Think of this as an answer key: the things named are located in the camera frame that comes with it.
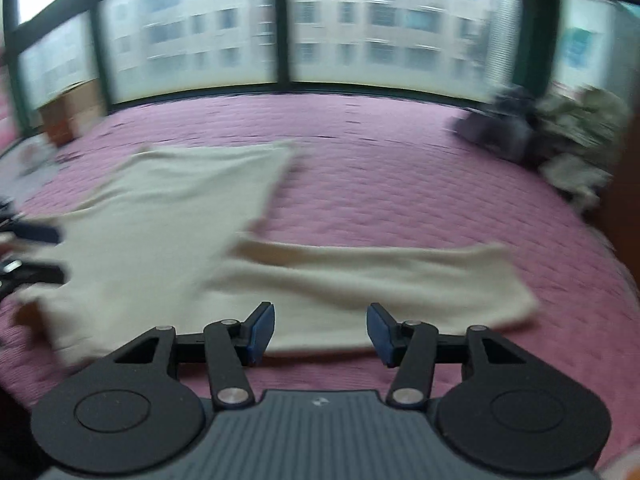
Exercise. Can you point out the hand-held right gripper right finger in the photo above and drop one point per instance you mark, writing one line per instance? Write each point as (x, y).
(379, 330)

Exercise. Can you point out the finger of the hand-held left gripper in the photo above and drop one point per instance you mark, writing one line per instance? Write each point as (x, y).
(37, 233)
(40, 273)

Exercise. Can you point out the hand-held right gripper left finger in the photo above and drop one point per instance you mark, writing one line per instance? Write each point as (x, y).
(262, 330)

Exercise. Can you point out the cream long-sleeved top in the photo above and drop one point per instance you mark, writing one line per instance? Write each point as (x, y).
(175, 220)

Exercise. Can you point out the pale patterned crumpled clothes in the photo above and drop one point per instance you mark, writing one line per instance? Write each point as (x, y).
(580, 130)

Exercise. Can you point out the clear plastic bag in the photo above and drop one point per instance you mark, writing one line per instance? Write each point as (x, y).
(32, 157)

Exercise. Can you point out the cardboard box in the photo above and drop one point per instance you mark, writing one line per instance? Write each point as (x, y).
(70, 115)

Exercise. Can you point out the pink foam floor mat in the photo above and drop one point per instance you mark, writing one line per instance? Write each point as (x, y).
(390, 185)

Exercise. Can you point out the brown wooden cabinet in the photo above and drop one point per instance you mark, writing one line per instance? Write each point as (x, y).
(625, 200)

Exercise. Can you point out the beige apartment building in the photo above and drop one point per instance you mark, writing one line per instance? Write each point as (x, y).
(325, 25)

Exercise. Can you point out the white panel with blue print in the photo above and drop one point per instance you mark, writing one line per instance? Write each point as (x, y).
(580, 45)

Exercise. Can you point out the green window frame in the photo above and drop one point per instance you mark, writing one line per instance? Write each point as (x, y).
(282, 25)

